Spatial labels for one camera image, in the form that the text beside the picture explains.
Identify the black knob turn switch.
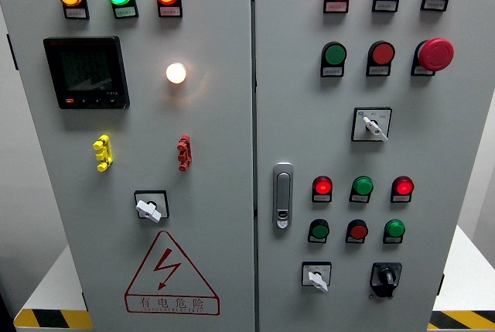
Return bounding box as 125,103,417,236
368,262,403,299

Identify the pale grey cabinet door with display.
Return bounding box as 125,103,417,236
0,0,257,332

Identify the silver door lock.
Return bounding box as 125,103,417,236
271,161,295,231

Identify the pale grey cabinet door with lock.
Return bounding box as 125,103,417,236
253,0,495,332

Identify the small red indicator lamp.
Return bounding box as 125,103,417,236
312,175,333,197
391,175,415,197

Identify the white indicator lamp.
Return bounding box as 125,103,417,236
165,62,188,85

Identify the small green push button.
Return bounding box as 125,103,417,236
308,218,331,241

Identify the small green indicator lamp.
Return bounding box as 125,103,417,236
351,175,375,197

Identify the large green push button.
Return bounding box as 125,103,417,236
321,41,348,67

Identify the small red push button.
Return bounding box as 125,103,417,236
346,218,370,241

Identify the red warning triangle sticker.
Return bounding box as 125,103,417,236
124,230,221,317

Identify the large red push button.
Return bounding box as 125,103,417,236
367,40,396,67

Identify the small green lamp button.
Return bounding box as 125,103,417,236
383,219,407,240

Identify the black digital display meter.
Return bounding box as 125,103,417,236
43,36,131,110

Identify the large red stop button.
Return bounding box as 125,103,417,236
414,37,456,73

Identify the black yellow striped tape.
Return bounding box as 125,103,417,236
427,310,495,331
13,309,94,330

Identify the small red handle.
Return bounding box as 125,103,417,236
176,134,193,173

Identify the white-handled turn switch, plain plate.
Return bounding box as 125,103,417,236
133,190,171,224

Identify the white-handled turn switch, large plate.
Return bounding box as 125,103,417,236
350,106,393,143

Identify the small yellow handle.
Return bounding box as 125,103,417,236
92,134,114,173

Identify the white-handled turn switch, small plate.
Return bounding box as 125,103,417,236
301,261,333,294

